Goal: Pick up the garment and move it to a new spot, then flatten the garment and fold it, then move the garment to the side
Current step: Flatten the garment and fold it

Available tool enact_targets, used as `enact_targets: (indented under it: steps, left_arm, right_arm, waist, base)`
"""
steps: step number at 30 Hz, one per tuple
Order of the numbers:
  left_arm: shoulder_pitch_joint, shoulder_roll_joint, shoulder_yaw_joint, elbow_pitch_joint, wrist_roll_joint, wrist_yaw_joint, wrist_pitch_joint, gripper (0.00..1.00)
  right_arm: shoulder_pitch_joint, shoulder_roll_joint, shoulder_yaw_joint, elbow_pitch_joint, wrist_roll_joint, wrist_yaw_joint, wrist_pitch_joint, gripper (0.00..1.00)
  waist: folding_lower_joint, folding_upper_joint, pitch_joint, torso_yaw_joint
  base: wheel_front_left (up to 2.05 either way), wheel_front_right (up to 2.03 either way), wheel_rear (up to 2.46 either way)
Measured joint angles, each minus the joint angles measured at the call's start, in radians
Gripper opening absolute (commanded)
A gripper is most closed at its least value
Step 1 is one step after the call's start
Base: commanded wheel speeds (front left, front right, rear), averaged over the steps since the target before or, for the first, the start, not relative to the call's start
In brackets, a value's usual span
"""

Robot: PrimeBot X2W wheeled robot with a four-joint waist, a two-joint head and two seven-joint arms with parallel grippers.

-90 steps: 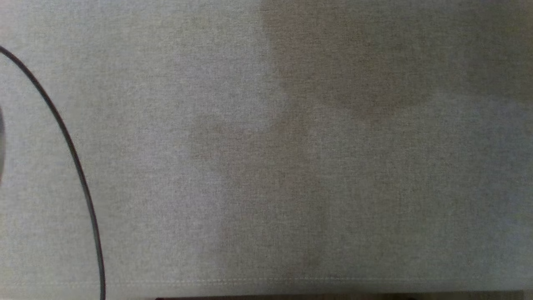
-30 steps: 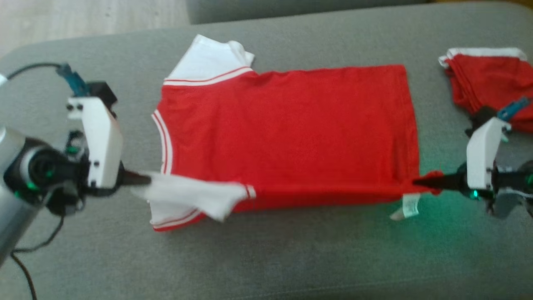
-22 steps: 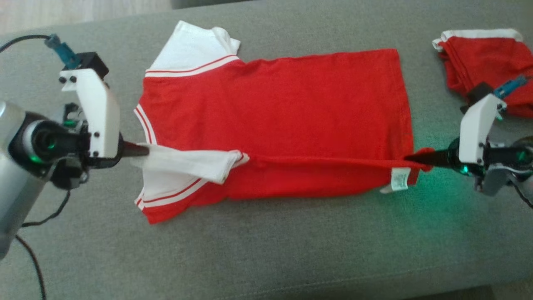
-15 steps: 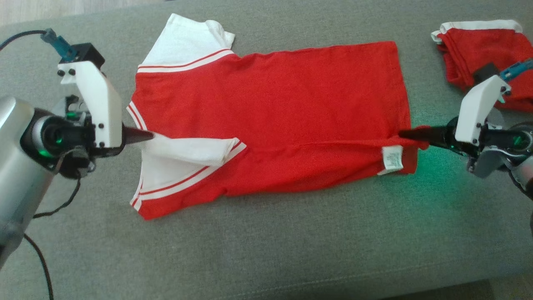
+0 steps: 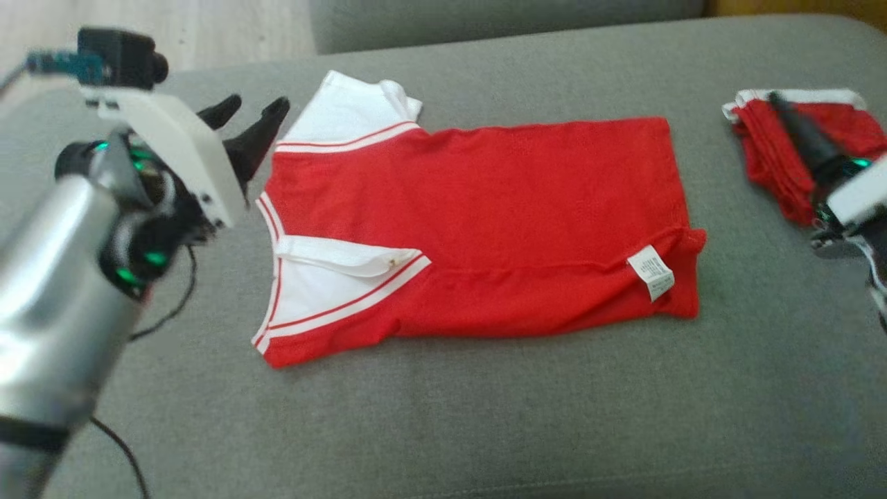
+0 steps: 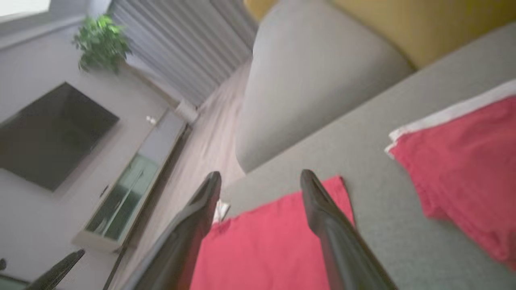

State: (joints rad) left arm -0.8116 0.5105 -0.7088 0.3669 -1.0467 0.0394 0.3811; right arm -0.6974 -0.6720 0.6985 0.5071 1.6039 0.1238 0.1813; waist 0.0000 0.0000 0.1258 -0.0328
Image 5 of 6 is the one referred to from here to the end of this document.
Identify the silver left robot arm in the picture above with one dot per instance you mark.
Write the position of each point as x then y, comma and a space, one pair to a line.
48, 319

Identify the red shorts with white trim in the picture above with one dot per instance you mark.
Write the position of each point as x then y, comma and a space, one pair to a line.
769, 159

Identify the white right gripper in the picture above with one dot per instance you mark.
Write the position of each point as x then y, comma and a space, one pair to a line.
859, 201

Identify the mustard yellow furniture panel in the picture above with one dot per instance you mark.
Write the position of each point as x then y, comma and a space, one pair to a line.
797, 8

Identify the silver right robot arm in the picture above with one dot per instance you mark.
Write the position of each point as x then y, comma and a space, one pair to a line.
879, 277

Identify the red and white jersey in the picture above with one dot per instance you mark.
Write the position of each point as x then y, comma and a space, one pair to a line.
485, 222

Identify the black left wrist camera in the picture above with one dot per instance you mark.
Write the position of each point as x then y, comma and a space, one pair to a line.
121, 59

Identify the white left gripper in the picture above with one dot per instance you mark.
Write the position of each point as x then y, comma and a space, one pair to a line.
180, 152

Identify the grey sofa back cushion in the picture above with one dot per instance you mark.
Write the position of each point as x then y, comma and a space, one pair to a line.
485, 21

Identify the grey sofa seat cushion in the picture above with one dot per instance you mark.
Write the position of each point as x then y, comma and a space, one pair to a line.
485, 430

